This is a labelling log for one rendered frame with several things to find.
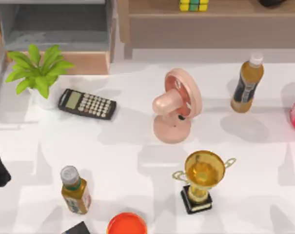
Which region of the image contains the pink desk fan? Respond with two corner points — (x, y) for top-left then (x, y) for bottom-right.
(152, 68), (204, 144)

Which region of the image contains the black calculator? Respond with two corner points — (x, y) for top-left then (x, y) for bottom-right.
(58, 88), (118, 120)

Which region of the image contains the gold trophy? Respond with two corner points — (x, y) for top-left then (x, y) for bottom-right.
(172, 150), (237, 215)

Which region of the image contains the short amber tea bottle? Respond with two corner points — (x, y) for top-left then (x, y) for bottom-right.
(59, 165), (92, 215)

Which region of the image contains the tall amber tea bottle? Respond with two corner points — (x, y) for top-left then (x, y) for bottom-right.
(230, 53), (265, 114)

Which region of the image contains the orange bowl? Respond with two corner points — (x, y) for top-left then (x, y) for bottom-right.
(106, 212), (148, 234)

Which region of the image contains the wooden shelf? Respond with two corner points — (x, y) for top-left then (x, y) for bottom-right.
(118, 0), (295, 59)

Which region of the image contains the green potted plant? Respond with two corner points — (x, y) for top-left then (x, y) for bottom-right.
(5, 43), (75, 109)

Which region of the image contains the coloured puzzle cube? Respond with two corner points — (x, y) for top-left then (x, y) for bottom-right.
(178, 0), (209, 12)

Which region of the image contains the pulled-out wooden drawer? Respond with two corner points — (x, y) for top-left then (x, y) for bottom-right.
(0, 0), (118, 75)

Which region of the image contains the dark book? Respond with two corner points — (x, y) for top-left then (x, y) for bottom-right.
(62, 221), (91, 234)

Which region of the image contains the black object on shelf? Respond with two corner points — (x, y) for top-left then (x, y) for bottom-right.
(256, 0), (287, 8)

